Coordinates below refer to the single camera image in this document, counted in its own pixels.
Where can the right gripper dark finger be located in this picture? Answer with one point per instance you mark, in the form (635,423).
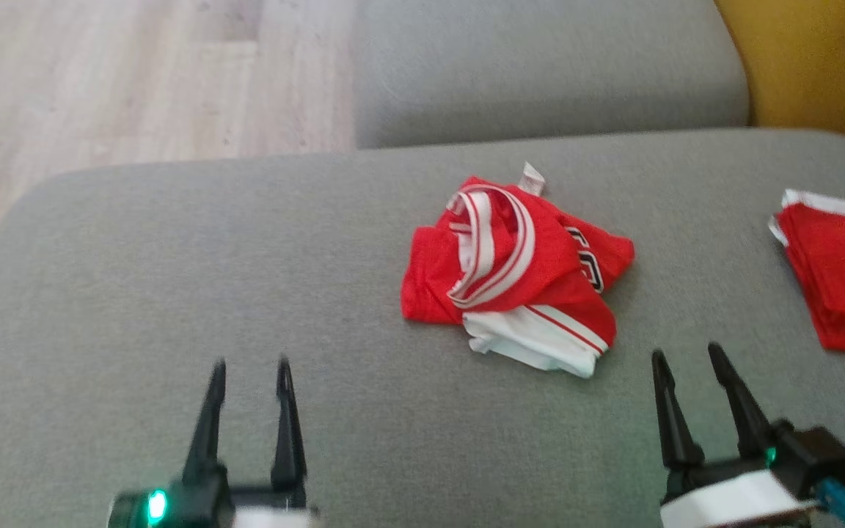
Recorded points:
(675,425)
(745,418)

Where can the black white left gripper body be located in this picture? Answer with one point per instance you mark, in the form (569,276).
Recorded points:
(210,506)

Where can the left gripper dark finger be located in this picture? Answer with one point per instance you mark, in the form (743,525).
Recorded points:
(206,440)
(288,440)

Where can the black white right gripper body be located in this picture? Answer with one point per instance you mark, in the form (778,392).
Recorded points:
(730,499)

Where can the red jersey with white trim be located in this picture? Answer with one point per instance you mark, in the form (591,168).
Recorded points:
(540,271)

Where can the grey sofa seat cushion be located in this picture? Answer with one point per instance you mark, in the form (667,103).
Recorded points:
(173,257)

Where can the yellow furniture side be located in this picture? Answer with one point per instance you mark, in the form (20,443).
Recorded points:
(818,59)

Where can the grey sofa side cushion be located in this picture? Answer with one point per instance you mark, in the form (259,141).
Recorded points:
(540,66)

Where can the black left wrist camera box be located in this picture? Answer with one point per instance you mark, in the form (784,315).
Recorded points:
(129,512)

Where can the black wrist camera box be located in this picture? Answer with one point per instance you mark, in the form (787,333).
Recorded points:
(818,455)
(129,512)

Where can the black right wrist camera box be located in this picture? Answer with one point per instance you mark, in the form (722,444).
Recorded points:
(818,455)

